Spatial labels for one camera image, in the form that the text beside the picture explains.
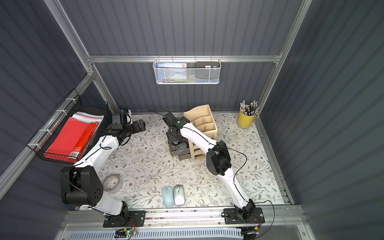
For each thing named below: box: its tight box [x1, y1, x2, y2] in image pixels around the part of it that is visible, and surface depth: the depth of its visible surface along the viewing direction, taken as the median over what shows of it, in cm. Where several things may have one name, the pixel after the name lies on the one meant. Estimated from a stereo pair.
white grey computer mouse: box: [173, 184, 185, 207], surface depth 82 cm
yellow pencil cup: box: [237, 110, 256, 129], surface depth 103 cm
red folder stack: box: [44, 111, 104, 160], surface depth 73 cm
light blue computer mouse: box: [162, 186, 175, 209], surface depth 80 cm
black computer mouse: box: [173, 142, 187, 152], surface depth 90 cm
